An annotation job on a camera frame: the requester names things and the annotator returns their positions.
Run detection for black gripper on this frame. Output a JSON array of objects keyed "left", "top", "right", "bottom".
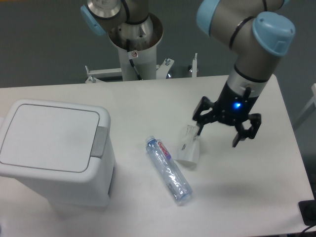
[{"left": 193, "top": 83, "right": 261, "bottom": 148}]

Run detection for white push-lid trash can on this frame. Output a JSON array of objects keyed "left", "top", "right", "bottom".
[{"left": 0, "top": 99, "right": 116, "bottom": 207}]

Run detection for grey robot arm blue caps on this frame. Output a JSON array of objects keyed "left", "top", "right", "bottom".
[{"left": 80, "top": 0, "right": 295, "bottom": 146}]

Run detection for crumpled white plastic cup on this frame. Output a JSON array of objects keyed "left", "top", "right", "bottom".
[{"left": 175, "top": 125, "right": 200, "bottom": 167}]

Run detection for clear plastic water bottle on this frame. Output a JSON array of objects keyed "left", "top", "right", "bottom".
[{"left": 146, "top": 136, "right": 193, "bottom": 205}]

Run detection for black device at table edge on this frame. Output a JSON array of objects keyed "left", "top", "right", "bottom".
[{"left": 298, "top": 199, "right": 316, "bottom": 226}]

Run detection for white frame at right edge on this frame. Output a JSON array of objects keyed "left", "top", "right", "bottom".
[{"left": 292, "top": 83, "right": 316, "bottom": 130}]

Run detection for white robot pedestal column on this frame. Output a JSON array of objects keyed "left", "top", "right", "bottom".
[{"left": 109, "top": 13, "right": 163, "bottom": 81}]

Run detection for white metal base frame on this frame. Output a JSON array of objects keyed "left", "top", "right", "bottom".
[{"left": 84, "top": 52, "right": 199, "bottom": 83}]

